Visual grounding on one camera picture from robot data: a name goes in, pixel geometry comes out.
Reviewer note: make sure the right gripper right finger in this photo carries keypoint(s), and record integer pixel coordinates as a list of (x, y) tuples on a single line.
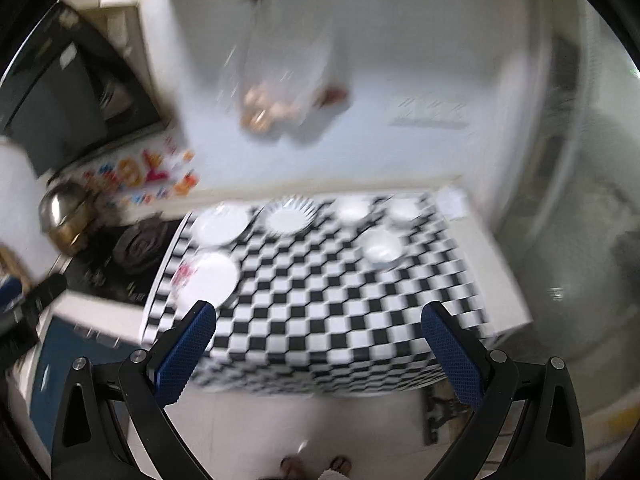
[(486, 385)]

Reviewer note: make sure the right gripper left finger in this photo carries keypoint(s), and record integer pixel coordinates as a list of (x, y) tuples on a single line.
[(152, 379)]

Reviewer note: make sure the white plate red flower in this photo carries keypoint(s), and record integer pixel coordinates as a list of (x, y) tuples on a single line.
[(210, 276)]

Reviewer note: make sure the bowl with coloured dots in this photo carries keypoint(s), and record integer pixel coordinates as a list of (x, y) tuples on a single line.
[(381, 248)]

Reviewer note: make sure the white plate grey flower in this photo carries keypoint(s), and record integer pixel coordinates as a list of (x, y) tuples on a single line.
[(220, 225)]

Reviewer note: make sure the plain white bowl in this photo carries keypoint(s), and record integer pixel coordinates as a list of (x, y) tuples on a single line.
[(403, 210)]

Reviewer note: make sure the white plate blue leaf rim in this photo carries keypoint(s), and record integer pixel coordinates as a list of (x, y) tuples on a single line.
[(288, 215)]

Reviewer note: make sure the white bowl black rim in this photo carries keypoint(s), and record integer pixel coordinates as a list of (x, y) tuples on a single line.
[(352, 210)]

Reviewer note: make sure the metal kettle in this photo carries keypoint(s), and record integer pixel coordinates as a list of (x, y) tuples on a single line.
[(66, 212)]

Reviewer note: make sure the black white checkered mat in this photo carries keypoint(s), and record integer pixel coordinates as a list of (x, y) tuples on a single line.
[(310, 315)]

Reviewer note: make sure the white folded paper towel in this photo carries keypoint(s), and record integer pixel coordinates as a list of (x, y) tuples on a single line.
[(452, 202)]

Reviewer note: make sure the black range hood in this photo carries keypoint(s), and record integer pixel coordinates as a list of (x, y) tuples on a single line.
[(68, 94)]

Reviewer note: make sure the clear hanging plastic bag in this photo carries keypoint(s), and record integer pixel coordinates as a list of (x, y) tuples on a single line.
[(283, 69)]

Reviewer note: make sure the colourful wall sticker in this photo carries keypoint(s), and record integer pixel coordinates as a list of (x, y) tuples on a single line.
[(143, 173)]

